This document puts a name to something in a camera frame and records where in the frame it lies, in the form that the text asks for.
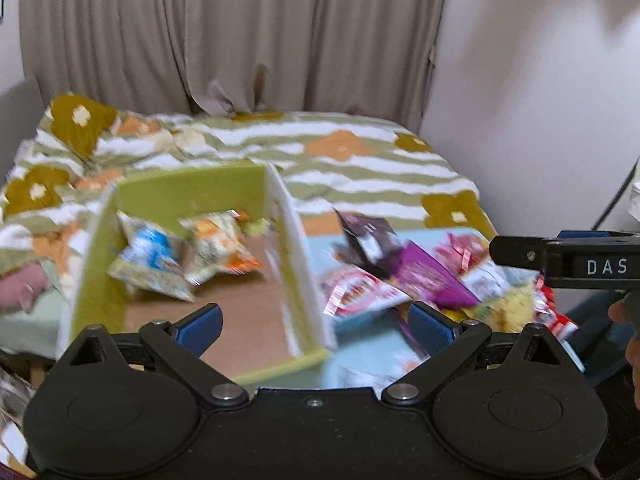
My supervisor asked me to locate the pink snack bag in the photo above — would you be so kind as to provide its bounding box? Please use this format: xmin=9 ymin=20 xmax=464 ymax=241
xmin=434 ymin=232 xmax=493 ymax=277

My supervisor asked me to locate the grey upholstered headboard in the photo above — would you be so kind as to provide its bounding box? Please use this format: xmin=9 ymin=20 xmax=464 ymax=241
xmin=0 ymin=76 xmax=47 ymax=183

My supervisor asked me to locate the dark brown snack bag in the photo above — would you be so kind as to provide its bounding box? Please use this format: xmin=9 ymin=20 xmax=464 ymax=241
xmin=334 ymin=209 xmax=407 ymax=281

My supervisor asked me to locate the orange and white snack bag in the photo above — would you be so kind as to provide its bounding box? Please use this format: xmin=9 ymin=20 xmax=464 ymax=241
xmin=179 ymin=210 xmax=265 ymax=287

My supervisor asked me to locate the green striped floral blanket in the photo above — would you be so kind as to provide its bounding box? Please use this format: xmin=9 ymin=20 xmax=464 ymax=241
xmin=0 ymin=91 xmax=499 ymax=361

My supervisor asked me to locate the pink plush cushion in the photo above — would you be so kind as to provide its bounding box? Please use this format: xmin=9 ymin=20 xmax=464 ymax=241
xmin=0 ymin=262 xmax=52 ymax=312

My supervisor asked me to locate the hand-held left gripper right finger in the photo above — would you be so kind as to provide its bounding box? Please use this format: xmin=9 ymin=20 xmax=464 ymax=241
xmin=381 ymin=302 xmax=584 ymax=408

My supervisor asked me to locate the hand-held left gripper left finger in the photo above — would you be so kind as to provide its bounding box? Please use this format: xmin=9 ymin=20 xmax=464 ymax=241
xmin=59 ymin=303 xmax=250 ymax=408

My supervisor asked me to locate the light green bed sheet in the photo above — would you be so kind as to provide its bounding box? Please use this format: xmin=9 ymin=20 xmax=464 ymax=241
xmin=0 ymin=287 xmax=78 ymax=359

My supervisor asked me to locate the black cable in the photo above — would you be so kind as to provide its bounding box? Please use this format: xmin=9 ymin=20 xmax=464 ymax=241
xmin=597 ymin=156 xmax=640 ymax=233

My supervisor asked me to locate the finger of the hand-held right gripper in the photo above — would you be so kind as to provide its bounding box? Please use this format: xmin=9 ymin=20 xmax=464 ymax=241
xmin=488 ymin=234 xmax=549 ymax=278
xmin=556 ymin=229 xmax=640 ymax=244

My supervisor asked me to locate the pile of assorted snack packets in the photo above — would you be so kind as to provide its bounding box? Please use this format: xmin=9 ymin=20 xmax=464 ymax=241
xmin=320 ymin=232 xmax=585 ymax=391

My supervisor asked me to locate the dark blue cloth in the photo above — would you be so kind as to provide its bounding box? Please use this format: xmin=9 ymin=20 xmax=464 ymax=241
xmin=547 ymin=287 xmax=640 ymax=392

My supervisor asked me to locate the green cardboard box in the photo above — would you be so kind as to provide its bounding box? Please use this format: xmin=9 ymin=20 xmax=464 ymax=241
xmin=56 ymin=160 xmax=337 ymax=389

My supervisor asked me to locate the light blue floral cloth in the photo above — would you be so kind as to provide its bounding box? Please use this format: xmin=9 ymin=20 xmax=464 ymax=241
xmin=300 ymin=227 xmax=586 ymax=391

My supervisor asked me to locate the beige curtain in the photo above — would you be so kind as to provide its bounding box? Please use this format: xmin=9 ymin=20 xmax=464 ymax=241
xmin=19 ymin=0 xmax=454 ymax=130

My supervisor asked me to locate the blue and white snack bag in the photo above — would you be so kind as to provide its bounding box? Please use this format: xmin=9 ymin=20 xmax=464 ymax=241
xmin=106 ymin=211 xmax=197 ymax=302

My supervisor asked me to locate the person's right hand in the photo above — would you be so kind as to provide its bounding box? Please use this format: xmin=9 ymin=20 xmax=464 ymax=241
xmin=608 ymin=301 xmax=640 ymax=411

